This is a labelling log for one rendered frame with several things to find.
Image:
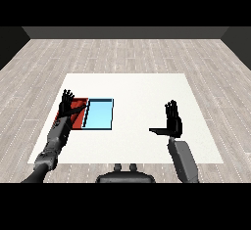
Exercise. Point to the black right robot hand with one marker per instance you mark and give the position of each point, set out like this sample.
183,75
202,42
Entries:
174,123

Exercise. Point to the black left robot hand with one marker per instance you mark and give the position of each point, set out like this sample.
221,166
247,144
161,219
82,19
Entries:
66,105

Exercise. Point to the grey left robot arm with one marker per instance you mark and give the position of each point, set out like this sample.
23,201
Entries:
52,149

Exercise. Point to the red shallow open box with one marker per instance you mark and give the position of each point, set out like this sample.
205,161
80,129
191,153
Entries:
78,113

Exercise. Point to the light blue shallow open box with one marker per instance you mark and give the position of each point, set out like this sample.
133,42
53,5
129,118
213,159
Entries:
98,114

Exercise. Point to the dark grey robot body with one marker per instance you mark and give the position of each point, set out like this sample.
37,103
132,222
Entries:
125,176

